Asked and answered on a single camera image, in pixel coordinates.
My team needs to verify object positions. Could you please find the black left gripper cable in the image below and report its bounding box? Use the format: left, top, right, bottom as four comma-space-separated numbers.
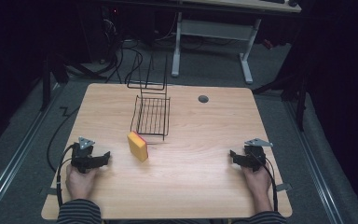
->
46, 105, 81, 207

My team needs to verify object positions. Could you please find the person's left hand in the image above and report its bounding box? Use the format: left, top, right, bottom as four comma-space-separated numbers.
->
65, 162, 99, 201

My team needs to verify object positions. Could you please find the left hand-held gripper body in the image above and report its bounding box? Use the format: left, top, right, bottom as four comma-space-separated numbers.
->
70, 136, 96, 175

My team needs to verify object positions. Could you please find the grey tape tab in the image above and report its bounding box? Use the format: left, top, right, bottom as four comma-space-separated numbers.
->
38, 186, 59, 197
274, 182, 294, 192

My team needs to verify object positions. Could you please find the white metal-legged desk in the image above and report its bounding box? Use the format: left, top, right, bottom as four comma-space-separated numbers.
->
170, 0, 303, 86

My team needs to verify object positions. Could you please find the bundle of black floor cables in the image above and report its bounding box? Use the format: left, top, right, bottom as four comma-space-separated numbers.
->
101, 7, 145, 85

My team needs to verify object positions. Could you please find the black wire rack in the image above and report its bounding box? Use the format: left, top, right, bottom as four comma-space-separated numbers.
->
126, 53, 172, 142

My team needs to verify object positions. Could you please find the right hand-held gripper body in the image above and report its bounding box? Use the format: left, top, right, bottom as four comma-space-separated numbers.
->
243, 137, 274, 173

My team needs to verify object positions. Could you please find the black metal stand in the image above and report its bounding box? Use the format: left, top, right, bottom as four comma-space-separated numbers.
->
39, 50, 108, 112
251, 59, 312, 133

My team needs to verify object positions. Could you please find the person's right hand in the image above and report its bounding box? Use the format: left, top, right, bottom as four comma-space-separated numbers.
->
241, 164, 272, 200

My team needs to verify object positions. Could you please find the metal floor rail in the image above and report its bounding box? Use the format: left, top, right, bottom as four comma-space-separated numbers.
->
283, 99, 347, 224
0, 82, 63, 218

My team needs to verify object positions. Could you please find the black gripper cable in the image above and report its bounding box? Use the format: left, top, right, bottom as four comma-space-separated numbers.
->
252, 151, 280, 213
46, 105, 81, 207

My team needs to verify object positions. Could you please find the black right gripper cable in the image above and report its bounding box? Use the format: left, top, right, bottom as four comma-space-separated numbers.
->
252, 151, 280, 213

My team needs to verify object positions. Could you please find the yellow sponge with red back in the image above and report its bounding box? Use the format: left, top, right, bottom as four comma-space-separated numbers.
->
127, 131, 149, 163

